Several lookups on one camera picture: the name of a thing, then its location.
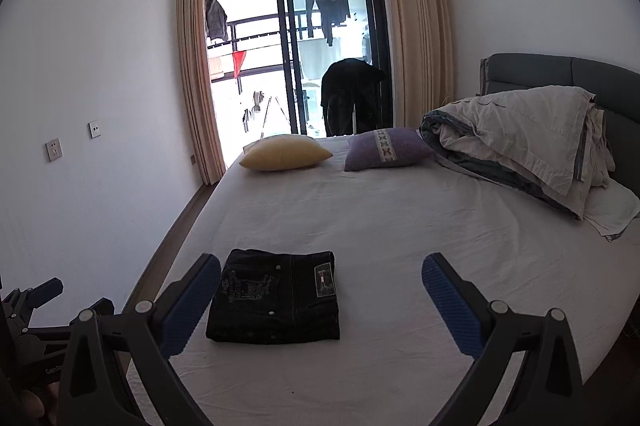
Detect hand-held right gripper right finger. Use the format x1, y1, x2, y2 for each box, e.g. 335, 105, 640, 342
421, 252, 584, 426

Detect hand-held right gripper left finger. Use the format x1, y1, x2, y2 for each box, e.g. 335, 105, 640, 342
57, 252, 222, 426

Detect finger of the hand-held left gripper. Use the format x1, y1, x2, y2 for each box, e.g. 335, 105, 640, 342
10, 277, 65, 314
70, 298, 116, 332

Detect black denim pants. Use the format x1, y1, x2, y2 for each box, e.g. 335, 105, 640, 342
206, 248, 342, 346

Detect person's left hand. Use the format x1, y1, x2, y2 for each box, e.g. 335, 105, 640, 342
20, 381, 62, 426

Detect bed with white sheet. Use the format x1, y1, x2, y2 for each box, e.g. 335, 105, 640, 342
125, 135, 640, 426

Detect purple patterned pillow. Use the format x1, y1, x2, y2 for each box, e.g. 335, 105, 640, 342
344, 127, 437, 172

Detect yellow pillow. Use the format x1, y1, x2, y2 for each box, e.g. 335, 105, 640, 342
239, 134, 334, 172

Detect folded beige grey duvet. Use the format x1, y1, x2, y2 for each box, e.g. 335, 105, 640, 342
420, 85, 616, 221

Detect white pillow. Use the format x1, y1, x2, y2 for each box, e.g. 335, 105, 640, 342
582, 183, 640, 242

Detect balcony tripod stand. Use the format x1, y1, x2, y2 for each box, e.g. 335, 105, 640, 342
257, 94, 292, 140

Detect beige curtain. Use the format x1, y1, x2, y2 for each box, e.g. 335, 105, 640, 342
385, 0, 456, 129
175, 0, 227, 186

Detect black garment on rack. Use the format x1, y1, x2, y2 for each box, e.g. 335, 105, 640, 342
320, 58, 387, 137

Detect dark grey upholstered headboard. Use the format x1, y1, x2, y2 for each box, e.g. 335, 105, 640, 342
480, 53, 640, 187

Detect black framed sliding glass door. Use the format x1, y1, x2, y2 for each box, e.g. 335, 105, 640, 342
202, 0, 393, 169

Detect balcony railing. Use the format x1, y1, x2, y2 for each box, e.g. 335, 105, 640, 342
207, 12, 303, 82

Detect hanging grey jacket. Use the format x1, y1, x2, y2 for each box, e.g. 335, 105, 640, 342
204, 0, 230, 43

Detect hanging dark clothes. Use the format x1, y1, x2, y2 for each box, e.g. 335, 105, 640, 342
304, 0, 352, 48

